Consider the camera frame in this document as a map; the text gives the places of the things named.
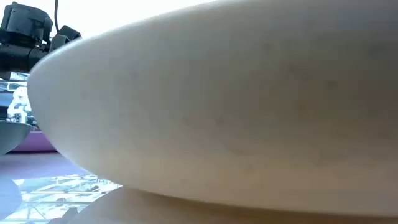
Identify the beige round plate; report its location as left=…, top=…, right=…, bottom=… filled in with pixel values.
left=27, top=0, right=398, bottom=218

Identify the purple round plate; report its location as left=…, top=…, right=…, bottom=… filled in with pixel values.
left=11, top=130, right=57, bottom=154

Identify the white humanoid robot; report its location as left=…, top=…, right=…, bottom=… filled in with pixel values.
left=7, top=86, right=32, bottom=124

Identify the dark grey round plate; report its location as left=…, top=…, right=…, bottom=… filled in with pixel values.
left=0, top=119, right=33, bottom=156

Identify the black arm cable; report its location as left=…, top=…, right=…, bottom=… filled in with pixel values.
left=53, top=0, right=60, bottom=33

